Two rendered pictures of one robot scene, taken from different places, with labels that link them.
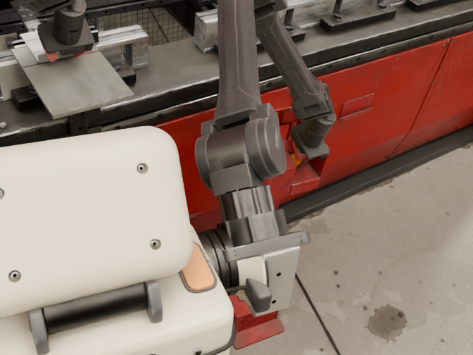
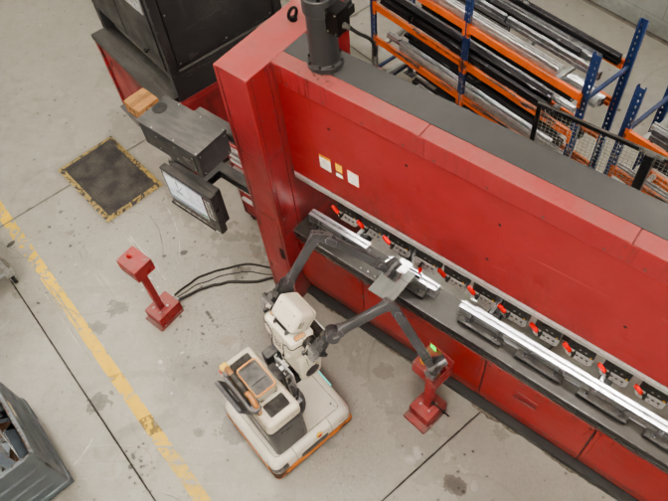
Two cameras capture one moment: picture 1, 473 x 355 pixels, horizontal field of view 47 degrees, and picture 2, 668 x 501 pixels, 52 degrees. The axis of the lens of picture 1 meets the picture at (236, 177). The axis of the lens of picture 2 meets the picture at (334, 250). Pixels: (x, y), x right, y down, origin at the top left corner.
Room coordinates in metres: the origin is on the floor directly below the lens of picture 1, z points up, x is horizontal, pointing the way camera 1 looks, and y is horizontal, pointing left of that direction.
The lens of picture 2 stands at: (0.49, -1.80, 4.69)
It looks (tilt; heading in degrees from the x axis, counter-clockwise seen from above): 56 degrees down; 86
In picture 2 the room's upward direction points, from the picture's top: 8 degrees counter-clockwise
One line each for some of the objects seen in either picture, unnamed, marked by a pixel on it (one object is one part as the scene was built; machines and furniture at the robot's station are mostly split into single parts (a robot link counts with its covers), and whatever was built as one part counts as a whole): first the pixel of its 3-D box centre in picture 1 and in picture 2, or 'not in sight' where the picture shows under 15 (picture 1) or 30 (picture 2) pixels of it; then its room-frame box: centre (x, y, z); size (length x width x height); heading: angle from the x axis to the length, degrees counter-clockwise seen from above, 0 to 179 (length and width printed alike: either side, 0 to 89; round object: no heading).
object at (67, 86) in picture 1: (71, 73); (392, 281); (0.99, 0.40, 1.00); 0.26 x 0.18 x 0.01; 40
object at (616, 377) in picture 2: not in sight; (618, 368); (1.99, -0.55, 1.26); 0.15 x 0.09 x 0.17; 130
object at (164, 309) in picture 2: not in sight; (149, 287); (-0.71, 1.12, 0.41); 0.25 x 0.20 x 0.83; 40
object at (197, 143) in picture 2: not in sight; (197, 172); (-0.07, 1.15, 1.53); 0.51 x 0.25 x 0.85; 131
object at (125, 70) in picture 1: (76, 85); (405, 283); (1.08, 0.43, 0.89); 0.30 x 0.05 x 0.03; 130
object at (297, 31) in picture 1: (260, 41); (480, 330); (1.45, 0.00, 0.89); 0.30 x 0.05 x 0.03; 130
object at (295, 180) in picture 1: (279, 154); (432, 366); (1.13, -0.10, 0.75); 0.20 x 0.16 x 0.18; 123
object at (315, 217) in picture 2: not in sight; (339, 232); (0.74, 0.92, 0.92); 0.50 x 0.06 x 0.10; 130
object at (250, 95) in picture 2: not in sight; (304, 167); (0.60, 1.35, 1.15); 0.85 x 0.25 x 2.30; 40
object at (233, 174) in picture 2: not in sight; (226, 184); (0.05, 1.31, 1.18); 0.40 x 0.24 x 0.07; 130
